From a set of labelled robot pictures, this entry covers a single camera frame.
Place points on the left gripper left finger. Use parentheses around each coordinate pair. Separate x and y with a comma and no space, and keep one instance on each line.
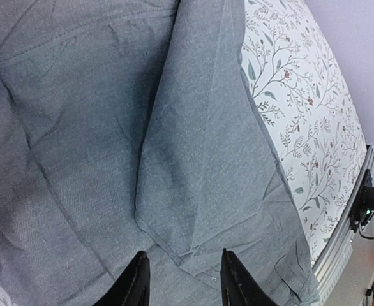
(132,288)

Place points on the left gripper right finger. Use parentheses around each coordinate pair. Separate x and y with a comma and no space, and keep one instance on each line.
(238,287)

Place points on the grey long sleeve shirt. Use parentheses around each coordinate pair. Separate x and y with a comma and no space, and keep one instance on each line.
(129,126)

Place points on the floral patterned tablecloth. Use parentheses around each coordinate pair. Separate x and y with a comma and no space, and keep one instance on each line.
(302,97)

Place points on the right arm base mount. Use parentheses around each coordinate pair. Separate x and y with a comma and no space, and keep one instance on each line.
(358,210)

